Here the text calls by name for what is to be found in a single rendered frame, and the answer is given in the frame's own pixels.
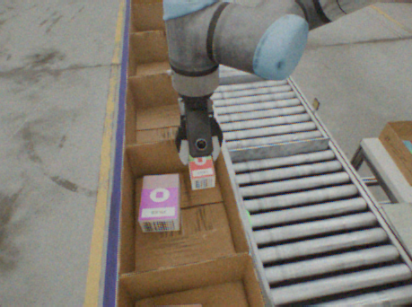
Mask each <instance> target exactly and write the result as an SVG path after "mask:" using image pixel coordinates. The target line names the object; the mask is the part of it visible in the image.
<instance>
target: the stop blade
mask: <svg viewBox="0 0 412 307"><path fill-rule="evenodd" d="M330 139H331V136H330V137H324V138H319V139H308V140H302V141H296V142H292V143H281V144H274V145H264V146H253V147H249V148H242V149H237V150H228V153H229V155H230V157H231V162H232V163H235V162H245V161H256V160H260V159H266V158H271V157H281V156H287V155H292V154H306V153H313V152H318V151H323V150H327V148H328V144H329V142H330Z"/></svg>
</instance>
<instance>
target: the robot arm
mask: <svg viewBox="0 0 412 307"><path fill-rule="evenodd" d="M380 1H383V0H263V1H260V2H259V4H257V5H256V7H250V6H247V5H244V4H234V3H229V2H228V1H222V0H163V6H164V16H163V19H164V21H165V28H166V33H167V46H168V52H169V59H170V64H171V70H167V75H171V81H172V86H173V88H174V90H175V91H177V92H178V95H179V96H180V97H181V98H178V104H179V112H180V125H181V127H178V130H177V131H176V133H175V135H174V140H175V145H176V147H177V150H178V154H179V157H180V159H181V161H182V162H183V164H188V157H189V156H190V157H193V158H198V157H209V156H210V155H212V158H213V161H216V159H217V157H218V155H219V153H220V149H221V147H222V144H223V140H224V133H223V131H222V129H221V126H220V125H219V122H217V119H216V118H214V108H213V105H212V102H211V101H210V97H212V96H213V94H214V90H217V87H218V86H219V81H220V65H224V66H228V67H230V68H234V69H237V70H239V71H242V72H246V73H249V74H252V75H256V76H258V77H259V78H260V79H270V80H274V81H277V82H280V81H283V80H284V79H287V78H288V76H289V75H291V74H292V72H293V71H294V69H295V66H296V65H298V64H299V61H300V59H301V57H302V53H303V51H304V49H305V47H306V41H307V39H308V34H309V31H311V30H315V29H317V28H319V27H320V26H324V25H326V24H328V23H330V22H334V21H336V20H337V19H339V18H340V17H341V16H344V15H348V14H349V13H351V12H355V11H358V10H359V9H362V8H365V7H366V6H369V5H370V4H376V3H377V2H380ZM207 100H208V101H207ZM181 101H183V102H181ZM188 153H189V154H188Z"/></svg>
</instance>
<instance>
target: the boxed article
mask: <svg viewBox="0 0 412 307"><path fill-rule="evenodd" d="M188 169H189V174H190V178H191V182H192V189H207V188H212V187H215V172H214V165H213V162H212V159H211V156H209V157H198V158H193V157H190V156H189V157H188Z"/></svg>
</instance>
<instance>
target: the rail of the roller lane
mask: <svg viewBox="0 0 412 307"><path fill-rule="evenodd" d="M286 81H287V85H290V86H291V92H294V93H295V99H299V101H300V106H303V107H304V108H305V112H304V114H309V115H310V122H314V124H315V126H316V128H315V130H314V131H317V130H319V131H320V134H321V138H324V137H330V136H331V139H330V142H329V144H328V149H327V150H332V151H333V153H334V154H335V158H334V160H333V161H340V163H341V171H336V172H335V173H337V172H342V171H344V172H346V173H347V174H348V178H349V181H348V183H347V184H342V186H345V185H351V184H352V185H355V187H356V189H357V195H356V196H355V197H350V198H351V199H353V198H358V197H362V198H363V200H365V202H366V209H365V210H361V211H359V214H362V213H366V212H371V213H373V214H374V215H375V217H376V220H377V222H376V224H375V225H371V226H368V227H369V228H370V229H372V228H382V229H384V231H385V232H386V234H387V237H388V239H387V240H386V241H385V242H378V243H379V244H380V246H386V245H392V246H395V248H396V249H397V250H398V252H399V258H398V259H397V260H390V263H391V265H395V264H406V265H407V266H408V267H409V270H410V271H411V274H412V256H411V254H410V253H409V250H408V249H407V247H406V245H405V243H404V242H403V241H402V239H401V238H400V236H399V233H398V232H397V231H396V229H395V227H394V226H393V224H391V221H390V220H389V219H388V217H387V216H386V215H385V214H384V211H383V210H382V209H381V207H380V206H379V204H378V203H377V201H376V200H375V199H374V197H373V195H372V194H371V193H370V190H369V189H368V188H367V187H366V186H365V184H364V183H363V181H362V179H360V177H359V175H358V174H357V172H356V171H355V168H353V167H352V165H351V164H350V163H349V161H348V159H347V158H346V157H345V154H344V153H343V152H342V151H341V149H340V147H339V146H338V145H337V143H336V141H335V139H334V138H333V137H332V135H331V134H330V132H329V131H328V129H327V128H326V127H325V126H324V124H323V122H321V120H320V118H319V116H318V115H317V113H315V115H314V117H313V115H312V113H313V107H312V106H311V105H310V103H309V102H307V100H306V97H304V95H303V94H302V91H301V90H300V89H299V86H297V85H296V83H295V81H294V79H292V76H290V75H289V76H288V78H287V79H286ZM402 283H403V285H412V277H411V278H409V280H406V281H402Z"/></svg>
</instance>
